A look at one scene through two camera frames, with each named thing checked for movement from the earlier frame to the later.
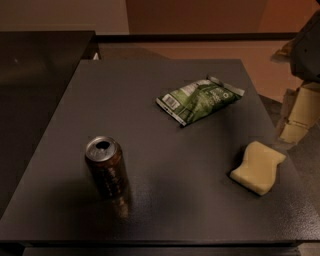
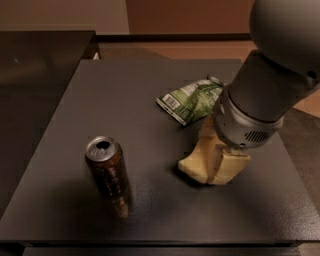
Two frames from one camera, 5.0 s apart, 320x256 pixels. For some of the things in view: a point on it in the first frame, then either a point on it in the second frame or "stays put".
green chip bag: [197, 99] stays put
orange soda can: [105, 160] stays put
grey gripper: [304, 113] -> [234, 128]
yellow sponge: [259, 168] -> [196, 166]
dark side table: [36, 67] stays put
